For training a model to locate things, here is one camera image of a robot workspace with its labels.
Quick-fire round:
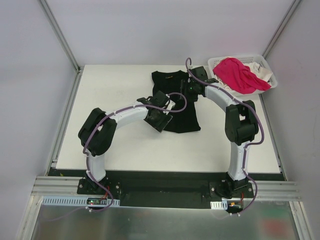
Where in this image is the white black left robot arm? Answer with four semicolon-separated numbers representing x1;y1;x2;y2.
78;91;176;195

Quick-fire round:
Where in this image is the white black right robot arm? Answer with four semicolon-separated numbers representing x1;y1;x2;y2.
180;66;259;199

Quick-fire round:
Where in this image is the pink t-shirt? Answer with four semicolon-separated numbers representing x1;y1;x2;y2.
213;57;271;95

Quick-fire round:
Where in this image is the white cream t-shirt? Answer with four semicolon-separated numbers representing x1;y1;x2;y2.
246;62;273;83

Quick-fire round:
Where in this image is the white plastic basket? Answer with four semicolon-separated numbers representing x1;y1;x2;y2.
207;54;278;96

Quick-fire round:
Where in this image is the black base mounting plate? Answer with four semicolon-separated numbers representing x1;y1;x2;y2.
77;170;254;209

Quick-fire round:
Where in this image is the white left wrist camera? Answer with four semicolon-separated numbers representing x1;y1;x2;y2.
164;100;176;112

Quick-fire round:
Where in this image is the left table edge rail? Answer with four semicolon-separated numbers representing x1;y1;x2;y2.
44;66;85;176

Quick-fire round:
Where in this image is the white right cable duct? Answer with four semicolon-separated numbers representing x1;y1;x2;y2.
210;200;228;210

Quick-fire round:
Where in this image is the white cable duct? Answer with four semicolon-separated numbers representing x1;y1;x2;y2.
42;196;120;208
210;200;228;210

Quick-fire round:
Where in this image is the front aluminium rail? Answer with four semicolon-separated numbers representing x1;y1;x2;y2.
31;174;302;201

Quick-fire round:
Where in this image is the right aluminium frame post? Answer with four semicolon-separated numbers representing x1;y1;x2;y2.
262;0;304;59

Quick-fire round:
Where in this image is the aluminium frame post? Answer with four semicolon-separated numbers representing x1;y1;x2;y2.
262;0;304;59
37;0;81;73

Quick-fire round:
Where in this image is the white left cable duct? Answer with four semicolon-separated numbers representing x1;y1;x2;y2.
42;196;120;208

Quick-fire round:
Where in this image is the left aluminium frame post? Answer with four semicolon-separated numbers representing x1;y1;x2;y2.
37;0;81;73

